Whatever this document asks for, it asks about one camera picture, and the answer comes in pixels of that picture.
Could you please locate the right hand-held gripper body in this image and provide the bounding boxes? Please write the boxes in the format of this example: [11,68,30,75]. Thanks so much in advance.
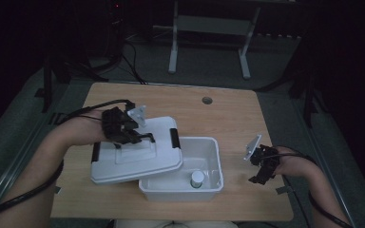
[242,134,281,174]

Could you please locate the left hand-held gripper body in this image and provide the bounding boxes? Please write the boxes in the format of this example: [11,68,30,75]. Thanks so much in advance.
[101,104,147,143]

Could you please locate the white box lid black handle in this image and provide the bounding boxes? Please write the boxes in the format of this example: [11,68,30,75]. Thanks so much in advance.
[89,115,184,186]

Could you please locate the small white-capped bottle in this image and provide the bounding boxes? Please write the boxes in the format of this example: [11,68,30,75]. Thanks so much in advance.
[189,170,205,189]

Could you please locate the white plastic storage box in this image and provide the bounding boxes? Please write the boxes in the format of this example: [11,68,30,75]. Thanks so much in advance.
[138,136,225,202]

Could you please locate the person's left hand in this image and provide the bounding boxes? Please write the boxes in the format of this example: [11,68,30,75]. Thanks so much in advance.
[66,109,108,147]

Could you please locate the person's right hand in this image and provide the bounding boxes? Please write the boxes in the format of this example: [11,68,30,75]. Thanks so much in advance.
[275,145,314,177]

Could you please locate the black metal stand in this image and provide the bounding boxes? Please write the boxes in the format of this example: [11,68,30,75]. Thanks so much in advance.
[41,51,108,114]
[256,41,331,128]

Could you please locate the white metal stand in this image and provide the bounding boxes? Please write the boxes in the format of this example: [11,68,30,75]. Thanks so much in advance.
[167,0,262,81]

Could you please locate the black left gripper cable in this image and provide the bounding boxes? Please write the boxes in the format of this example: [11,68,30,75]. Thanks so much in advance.
[0,99,137,228]

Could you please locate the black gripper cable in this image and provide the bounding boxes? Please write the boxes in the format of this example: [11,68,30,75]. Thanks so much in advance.
[265,145,355,228]
[0,99,137,228]

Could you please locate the black floor cables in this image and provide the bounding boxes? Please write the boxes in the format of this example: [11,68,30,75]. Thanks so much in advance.
[120,41,149,86]

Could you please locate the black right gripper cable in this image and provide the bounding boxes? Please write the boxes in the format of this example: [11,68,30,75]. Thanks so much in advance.
[265,145,355,228]

